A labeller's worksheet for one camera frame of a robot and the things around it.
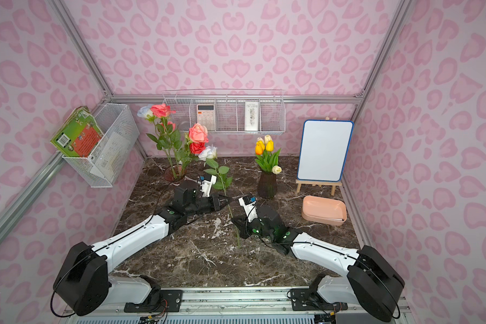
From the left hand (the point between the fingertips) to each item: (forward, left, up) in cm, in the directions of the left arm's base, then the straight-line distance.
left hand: (232, 197), depth 78 cm
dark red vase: (+14, +26, -2) cm, 30 cm away
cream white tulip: (+23, -14, +9) cm, 29 cm away
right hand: (-8, 0, -5) cm, 9 cm away
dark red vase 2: (+20, -16, -20) cm, 33 cm away
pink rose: (+23, +27, +10) cm, 37 cm away
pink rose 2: (+27, +25, +14) cm, 39 cm away
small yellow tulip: (+20, -11, +9) cm, 24 cm away
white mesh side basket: (+29, +51, +8) cm, 59 cm away
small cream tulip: (+7, -17, +8) cm, 20 cm away
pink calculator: (+37, +13, +11) cm, 41 cm away
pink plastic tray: (+6, -43, -21) cm, 48 cm away
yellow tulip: (+18, -15, +10) cm, 26 cm away
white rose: (+10, +8, +13) cm, 18 cm away
